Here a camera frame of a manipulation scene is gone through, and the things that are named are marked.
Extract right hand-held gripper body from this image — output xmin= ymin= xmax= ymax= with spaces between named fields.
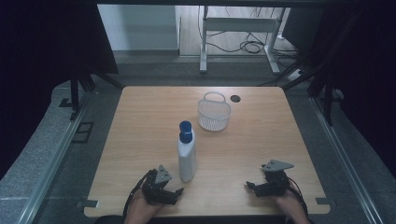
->
xmin=261 ymin=159 xmax=295 ymax=197

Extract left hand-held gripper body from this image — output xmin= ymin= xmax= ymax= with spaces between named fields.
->
xmin=141 ymin=164 xmax=176 ymax=205

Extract white bottle with blue cap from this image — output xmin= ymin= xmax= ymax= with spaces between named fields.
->
xmin=177 ymin=120 xmax=198 ymax=184

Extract white plastic basket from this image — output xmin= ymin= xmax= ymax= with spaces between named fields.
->
xmin=197 ymin=91 xmax=232 ymax=133

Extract person's left hand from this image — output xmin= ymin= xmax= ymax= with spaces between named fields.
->
xmin=130 ymin=189 xmax=163 ymax=218

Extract person's right hand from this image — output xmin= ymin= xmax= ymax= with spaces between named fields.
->
xmin=275 ymin=192 xmax=307 ymax=218

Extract black tripod stand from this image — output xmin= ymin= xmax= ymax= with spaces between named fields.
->
xmin=68 ymin=69 xmax=125 ymax=121
xmin=258 ymin=59 xmax=344 ymax=127

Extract white power strip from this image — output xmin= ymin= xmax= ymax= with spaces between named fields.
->
xmin=287 ymin=69 xmax=304 ymax=81

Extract dark curtain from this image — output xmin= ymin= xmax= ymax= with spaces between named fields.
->
xmin=306 ymin=0 xmax=396 ymax=180
xmin=0 ymin=0 xmax=120 ymax=181

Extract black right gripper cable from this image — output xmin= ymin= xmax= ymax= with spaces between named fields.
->
xmin=287 ymin=176 xmax=314 ymax=224

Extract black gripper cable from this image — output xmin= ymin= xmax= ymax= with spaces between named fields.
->
xmin=287 ymin=176 xmax=314 ymax=224
xmin=122 ymin=169 xmax=154 ymax=220

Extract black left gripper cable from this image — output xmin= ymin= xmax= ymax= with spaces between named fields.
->
xmin=122 ymin=169 xmax=154 ymax=220

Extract aluminium rail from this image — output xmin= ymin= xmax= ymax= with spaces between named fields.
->
xmin=309 ymin=95 xmax=386 ymax=224
xmin=17 ymin=92 xmax=92 ymax=224

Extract black floor frame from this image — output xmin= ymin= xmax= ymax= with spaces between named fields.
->
xmin=72 ymin=121 xmax=95 ymax=145

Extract black floor cables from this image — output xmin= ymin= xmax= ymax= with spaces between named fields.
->
xmin=197 ymin=6 xmax=302 ymax=60

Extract white metal desk frame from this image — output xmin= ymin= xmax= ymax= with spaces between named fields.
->
xmin=199 ymin=5 xmax=292 ymax=76

